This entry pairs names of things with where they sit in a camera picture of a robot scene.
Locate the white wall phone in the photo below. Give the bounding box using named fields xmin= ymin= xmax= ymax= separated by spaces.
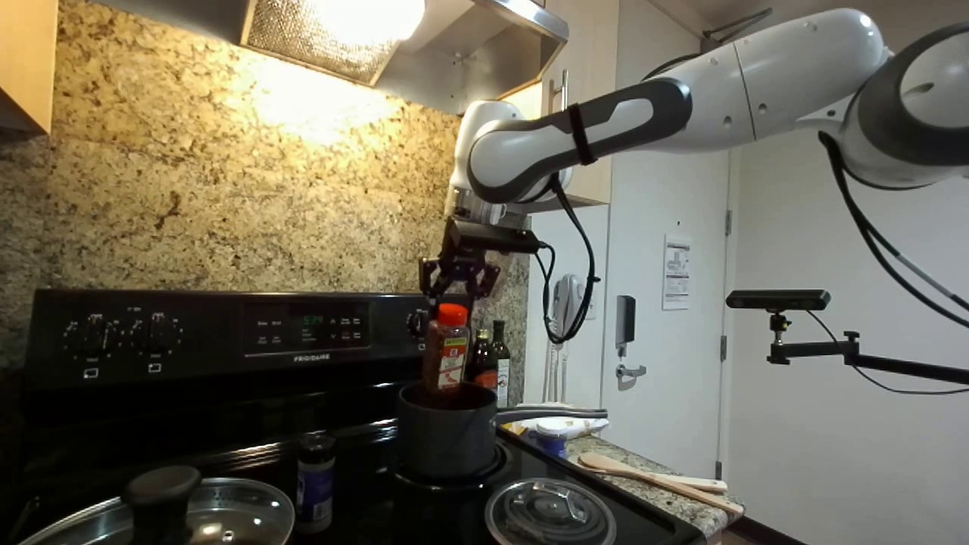
xmin=542 ymin=274 xmax=591 ymax=405

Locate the dark sauce bottle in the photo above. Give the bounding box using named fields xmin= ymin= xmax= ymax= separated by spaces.
xmin=469 ymin=327 xmax=500 ymax=396

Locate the white door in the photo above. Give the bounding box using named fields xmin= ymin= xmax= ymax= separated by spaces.
xmin=603 ymin=148 xmax=732 ymax=486

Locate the black door lock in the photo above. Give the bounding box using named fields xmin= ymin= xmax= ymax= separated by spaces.
xmin=614 ymin=290 xmax=639 ymax=349

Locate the tall dark oil bottle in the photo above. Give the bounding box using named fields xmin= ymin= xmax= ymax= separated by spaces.
xmin=488 ymin=318 xmax=515 ymax=413

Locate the black electric stove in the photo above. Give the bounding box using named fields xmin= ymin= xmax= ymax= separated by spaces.
xmin=0 ymin=289 xmax=709 ymax=545

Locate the plain beige wall cabinet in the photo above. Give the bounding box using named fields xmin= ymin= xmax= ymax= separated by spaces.
xmin=0 ymin=0 xmax=62 ymax=140

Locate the black camera bar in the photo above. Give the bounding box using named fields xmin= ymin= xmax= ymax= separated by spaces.
xmin=724 ymin=289 xmax=833 ymax=316

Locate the silver door handle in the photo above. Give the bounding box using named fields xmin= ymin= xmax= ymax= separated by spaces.
xmin=613 ymin=359 xmax=650 ymax=394

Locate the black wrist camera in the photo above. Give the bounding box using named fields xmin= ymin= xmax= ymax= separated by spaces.
xmin=486 ymin=228 xmax=549 ymax=259

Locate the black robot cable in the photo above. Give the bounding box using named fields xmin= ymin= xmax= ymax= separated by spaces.
xmin=530 ymin=129 xmax=969 ymax=349

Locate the paper door sign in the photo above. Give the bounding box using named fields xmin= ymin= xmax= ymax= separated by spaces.
xmin=659 ymin=232 xmax=698 ymax=316

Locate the red-capped spice bottle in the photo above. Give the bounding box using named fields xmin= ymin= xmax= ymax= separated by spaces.
xmin=422 ymin=299 xmax=475 ymax=396

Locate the grey door closer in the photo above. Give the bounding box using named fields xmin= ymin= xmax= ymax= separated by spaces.
xmin=701 ymin=7 xmax=777 ymax=48

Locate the short wooden spatula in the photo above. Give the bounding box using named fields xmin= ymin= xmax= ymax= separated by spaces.
xmin=650 ymin=471 xmax=729 ymax=496

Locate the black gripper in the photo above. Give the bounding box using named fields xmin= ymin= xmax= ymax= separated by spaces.
xmin=417 ymin=214 xmax=507 ymax=304

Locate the black pot with handle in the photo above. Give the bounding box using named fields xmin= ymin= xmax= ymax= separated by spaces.
xmin=393 ymin=380 xmax=608 ymax=486

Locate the white plate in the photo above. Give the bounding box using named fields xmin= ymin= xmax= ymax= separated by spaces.
xmin=520 ymin=413 xmax=613 ymax=445

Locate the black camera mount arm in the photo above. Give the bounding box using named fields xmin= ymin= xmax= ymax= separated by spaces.
xmin=764 ymin=308 xmax=969 ymax=388

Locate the dark jar with blue label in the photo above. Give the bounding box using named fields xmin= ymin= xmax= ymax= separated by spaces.
xmin=295 ymin=427 xmax=339 ymax=535

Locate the steel range hood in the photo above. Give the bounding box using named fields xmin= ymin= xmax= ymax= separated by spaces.
xmin=95 ymin=0 xmax=574 ymax=120

